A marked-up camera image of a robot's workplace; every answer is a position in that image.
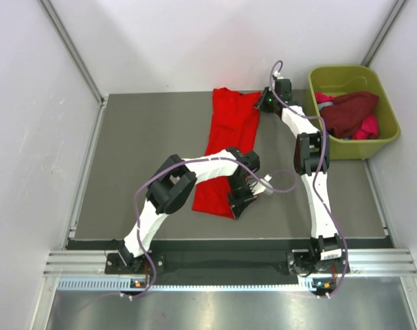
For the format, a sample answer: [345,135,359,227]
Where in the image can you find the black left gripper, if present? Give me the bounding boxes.
[226,175,258,220]

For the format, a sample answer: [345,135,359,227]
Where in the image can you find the red t shirt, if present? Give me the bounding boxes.
[192,87,262,219]

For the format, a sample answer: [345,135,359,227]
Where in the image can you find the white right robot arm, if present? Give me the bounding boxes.
[254,78,344,273]

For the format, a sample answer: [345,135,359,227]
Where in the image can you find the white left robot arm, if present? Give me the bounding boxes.
[117,147,267,273]

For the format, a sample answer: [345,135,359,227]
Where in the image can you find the maroon shirt in bin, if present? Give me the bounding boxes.
[320,90,380,138]

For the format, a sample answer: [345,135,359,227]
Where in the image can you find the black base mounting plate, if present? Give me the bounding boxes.
[105,239,348,286]

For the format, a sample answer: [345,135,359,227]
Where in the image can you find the pink shirt in bin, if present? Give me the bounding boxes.
[314,91,380,140]

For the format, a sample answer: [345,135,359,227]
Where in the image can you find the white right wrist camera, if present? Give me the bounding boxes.
[273,71,284,79]

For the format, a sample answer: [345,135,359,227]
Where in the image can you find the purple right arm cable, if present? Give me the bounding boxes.
[269,60,348,299]

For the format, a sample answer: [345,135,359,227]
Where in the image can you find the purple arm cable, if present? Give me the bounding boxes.
[269,60,348,299]
[55,158,298,320]

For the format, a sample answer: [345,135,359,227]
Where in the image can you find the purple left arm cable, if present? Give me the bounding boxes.
[55,158,298,320]

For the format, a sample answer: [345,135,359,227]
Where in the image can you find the aluminium frame post right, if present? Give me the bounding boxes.
[361,0,409,67]

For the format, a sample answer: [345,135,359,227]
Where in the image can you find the aluminium frame post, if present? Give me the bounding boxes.
[361,0,409,67]
[39,0,108,104]

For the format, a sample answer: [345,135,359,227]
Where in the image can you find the aluminium front rail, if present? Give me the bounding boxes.
[43,248,417,292]

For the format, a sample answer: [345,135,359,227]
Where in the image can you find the aluminium frame post left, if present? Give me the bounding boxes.
[39,0,108,104]

